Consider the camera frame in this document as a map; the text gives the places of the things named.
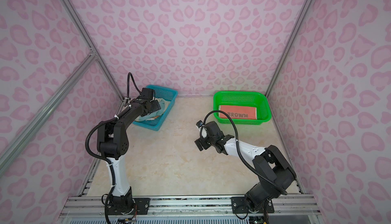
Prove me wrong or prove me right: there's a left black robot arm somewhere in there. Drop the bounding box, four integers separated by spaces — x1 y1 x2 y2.
97 88 161 212

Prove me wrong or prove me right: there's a right corner aluminium post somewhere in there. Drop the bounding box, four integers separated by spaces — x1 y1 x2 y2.
265 0 315 99

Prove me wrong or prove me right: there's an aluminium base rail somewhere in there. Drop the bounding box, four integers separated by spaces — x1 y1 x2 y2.
60 194 324 224

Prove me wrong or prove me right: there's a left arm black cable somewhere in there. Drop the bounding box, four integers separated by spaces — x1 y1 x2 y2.
85 72 143 224

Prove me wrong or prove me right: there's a teal plastic basket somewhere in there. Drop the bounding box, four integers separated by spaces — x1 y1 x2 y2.
133 85 178 131

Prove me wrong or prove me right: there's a corner aluminium post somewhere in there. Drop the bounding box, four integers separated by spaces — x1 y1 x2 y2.
60 0 124 101
265 0 315 99

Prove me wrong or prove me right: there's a left corner aluminium post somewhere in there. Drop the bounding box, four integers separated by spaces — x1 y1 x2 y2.
60 0 124 101

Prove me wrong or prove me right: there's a green plastic basket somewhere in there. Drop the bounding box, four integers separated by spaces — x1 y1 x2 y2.
213 91 272 125

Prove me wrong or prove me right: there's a pink orange towel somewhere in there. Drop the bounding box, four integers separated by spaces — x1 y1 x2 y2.
219 105 257 120

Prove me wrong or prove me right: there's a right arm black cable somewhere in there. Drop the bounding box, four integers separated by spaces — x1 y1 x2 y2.
202 109 288 196

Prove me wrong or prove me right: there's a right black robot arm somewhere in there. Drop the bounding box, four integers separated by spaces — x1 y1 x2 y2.
195 121 296 215

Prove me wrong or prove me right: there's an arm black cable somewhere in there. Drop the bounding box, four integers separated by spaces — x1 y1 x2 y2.
202 109 288 196
85 72 143 224

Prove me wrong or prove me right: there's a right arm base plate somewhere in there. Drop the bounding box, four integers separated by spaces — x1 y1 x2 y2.
230 196 275 214

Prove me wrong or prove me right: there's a left diagonal aluminium strut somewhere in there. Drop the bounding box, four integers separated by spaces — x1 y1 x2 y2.
1 52 96 176

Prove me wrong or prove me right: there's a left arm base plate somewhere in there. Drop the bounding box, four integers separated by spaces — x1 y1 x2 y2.
107 197 151 215

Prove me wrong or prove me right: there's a teal yellow hippo towel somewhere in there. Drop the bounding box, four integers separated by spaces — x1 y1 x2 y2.
136 98 171 122

